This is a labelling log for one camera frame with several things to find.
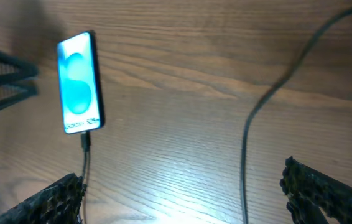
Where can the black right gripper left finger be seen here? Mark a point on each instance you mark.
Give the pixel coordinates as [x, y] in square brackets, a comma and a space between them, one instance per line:
[59, 203]

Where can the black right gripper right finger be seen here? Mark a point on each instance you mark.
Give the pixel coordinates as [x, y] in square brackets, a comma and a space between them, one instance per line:
[314, 196]

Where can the blue screen smartphone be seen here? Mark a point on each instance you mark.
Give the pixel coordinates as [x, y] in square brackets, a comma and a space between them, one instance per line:
[79, 83]

